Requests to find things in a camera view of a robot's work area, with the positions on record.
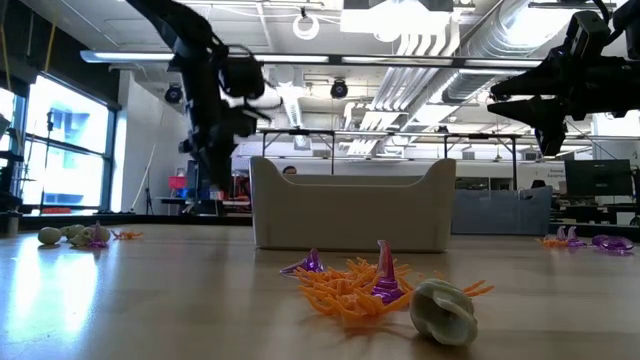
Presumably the white ring lamp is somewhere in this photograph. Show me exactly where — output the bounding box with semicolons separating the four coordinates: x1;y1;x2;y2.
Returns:
292;12;321;41

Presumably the white plastic bin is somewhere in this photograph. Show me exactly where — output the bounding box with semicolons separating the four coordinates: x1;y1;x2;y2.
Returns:
249;155;458;254

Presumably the translucent grey plastic bin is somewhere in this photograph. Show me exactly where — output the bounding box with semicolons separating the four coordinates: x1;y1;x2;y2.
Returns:
451;185;554;237

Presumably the white leaning pole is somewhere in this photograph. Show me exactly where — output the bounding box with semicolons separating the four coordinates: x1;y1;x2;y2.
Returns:
130;144;157;211

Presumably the long ceiling light bar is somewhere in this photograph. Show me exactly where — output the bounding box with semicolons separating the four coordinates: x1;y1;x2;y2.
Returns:
79;48;640;70

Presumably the black equipment rack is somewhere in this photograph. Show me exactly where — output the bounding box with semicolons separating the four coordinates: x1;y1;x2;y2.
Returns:
0;149;25;236

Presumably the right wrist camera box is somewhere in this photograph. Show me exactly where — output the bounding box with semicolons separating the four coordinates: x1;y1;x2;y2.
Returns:
563;9;612;59

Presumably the silver ventilation duct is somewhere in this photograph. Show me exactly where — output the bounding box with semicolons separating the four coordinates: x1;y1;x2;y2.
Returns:
442;0;581;104

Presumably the black monitor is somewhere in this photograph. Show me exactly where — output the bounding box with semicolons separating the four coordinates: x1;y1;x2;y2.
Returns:
564;158;634;198

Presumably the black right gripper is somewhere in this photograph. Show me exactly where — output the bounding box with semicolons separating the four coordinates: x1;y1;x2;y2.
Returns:
487;55;617;155

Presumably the black metal frame stand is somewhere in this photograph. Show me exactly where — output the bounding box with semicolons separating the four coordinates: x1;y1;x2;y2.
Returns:
257;127;524;192

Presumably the large window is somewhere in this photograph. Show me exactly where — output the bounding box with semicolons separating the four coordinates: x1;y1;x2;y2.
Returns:
0;72;119;214

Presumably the black light stand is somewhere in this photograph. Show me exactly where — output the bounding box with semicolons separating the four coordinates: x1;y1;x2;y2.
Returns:
39;109;56;211

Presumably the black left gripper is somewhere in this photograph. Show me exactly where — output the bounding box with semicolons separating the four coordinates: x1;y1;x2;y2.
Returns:
178;94;259;197

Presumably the cluttered background desk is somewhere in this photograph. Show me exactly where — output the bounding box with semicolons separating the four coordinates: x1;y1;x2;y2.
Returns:
157;194;251;217

